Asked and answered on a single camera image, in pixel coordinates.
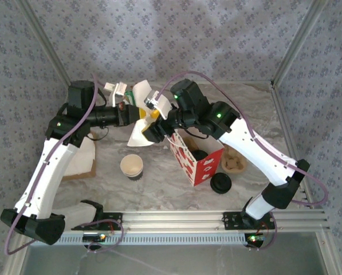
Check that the aluminium frame post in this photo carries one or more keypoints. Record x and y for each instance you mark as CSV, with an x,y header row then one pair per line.
x,y
47,43
296,43

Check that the brown pulp cup carrier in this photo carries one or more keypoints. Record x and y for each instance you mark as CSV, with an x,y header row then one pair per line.
x,y
233,164

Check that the aluminium table edge rail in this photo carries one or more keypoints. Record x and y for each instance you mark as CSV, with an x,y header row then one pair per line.
x,y
281,114
245,83

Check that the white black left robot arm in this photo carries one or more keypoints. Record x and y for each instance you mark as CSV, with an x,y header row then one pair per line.
x,y
50,172

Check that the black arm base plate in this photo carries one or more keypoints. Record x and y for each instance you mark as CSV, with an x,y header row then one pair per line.
x,y
231,220
116,220

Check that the black takeout coffee cup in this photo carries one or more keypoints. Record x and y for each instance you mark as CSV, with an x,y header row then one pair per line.
x,y
200,155

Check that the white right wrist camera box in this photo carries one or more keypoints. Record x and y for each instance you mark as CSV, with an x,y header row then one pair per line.
x,y
162,106

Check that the stacked black cup lids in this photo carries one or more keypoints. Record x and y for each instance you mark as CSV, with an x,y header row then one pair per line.
x,y
220,182

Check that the red paper takeout bag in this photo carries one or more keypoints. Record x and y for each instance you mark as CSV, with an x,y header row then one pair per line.
x,y
205,169

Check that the paper cups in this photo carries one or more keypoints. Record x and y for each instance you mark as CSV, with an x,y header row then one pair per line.
x,y
130,167

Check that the aluminium mounting rail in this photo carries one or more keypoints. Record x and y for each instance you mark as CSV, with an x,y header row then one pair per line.
x,y
170,219

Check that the black controller board with LED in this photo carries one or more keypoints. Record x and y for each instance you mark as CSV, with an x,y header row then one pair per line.
x,y
256,238
90,237

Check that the green white wrapped straw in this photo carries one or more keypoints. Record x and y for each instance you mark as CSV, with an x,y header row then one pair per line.
x,y
129,97

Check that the aluminium frame leg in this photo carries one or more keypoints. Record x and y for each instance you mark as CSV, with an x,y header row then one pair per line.
x,y
12,266
328,257

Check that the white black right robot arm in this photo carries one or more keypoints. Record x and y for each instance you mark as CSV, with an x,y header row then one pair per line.
x,y
259,154

